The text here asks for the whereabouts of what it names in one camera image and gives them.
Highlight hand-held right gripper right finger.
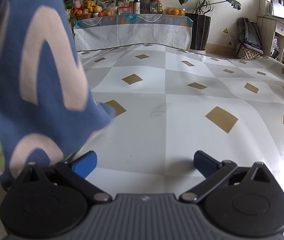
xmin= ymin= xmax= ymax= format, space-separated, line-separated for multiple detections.
xmin=179 ymin=150 xmax=274 ymax=204

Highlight fruit basket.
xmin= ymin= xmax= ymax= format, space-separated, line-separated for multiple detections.
xmin=71 ymin=0 xmax=105 ymax=20

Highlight patterned woven basket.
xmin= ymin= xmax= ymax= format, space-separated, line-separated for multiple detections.
xmin=235 ymin=41 xmax=264 ymax=60

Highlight monstera plant in black pot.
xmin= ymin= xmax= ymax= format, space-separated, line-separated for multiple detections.
xmin=178 ymin=0 xmax=242 ymax=53

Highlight grey backpack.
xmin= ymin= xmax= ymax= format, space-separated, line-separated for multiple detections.
xmin=237 ymin=17 xmax=263 ymax=49

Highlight grey picture frame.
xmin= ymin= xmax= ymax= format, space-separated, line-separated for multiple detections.
xmin=140 ymin=0 xmax=151 ymax=14

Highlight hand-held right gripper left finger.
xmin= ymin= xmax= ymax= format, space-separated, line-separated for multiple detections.
xmin=16 ymin=151 xmax=112 ymax=204

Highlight tray of oranges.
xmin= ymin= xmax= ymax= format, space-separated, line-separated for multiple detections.
xmin=165 ymin=7 xmax=186 ymax=16

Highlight side table with patterned tablecloth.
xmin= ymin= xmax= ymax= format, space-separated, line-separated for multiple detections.
xmin=72 ymin=13 xmax=194 ymax=52

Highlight grey white checkered mat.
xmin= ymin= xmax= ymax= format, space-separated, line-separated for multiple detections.
xmin=0 ymin=44 xmax=284 ymax=240

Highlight red-lid food container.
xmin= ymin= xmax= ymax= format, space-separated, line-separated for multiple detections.
xmin=118 ymin=5 xmax=133 ymax=15

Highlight blue letter-print pants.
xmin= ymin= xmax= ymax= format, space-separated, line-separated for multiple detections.
xmin=0 ymin=0 xmax=115 ymax=193

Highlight white monitor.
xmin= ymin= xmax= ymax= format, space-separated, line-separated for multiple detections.
xmin=271 ymin=0 xmax=284 ymax=22

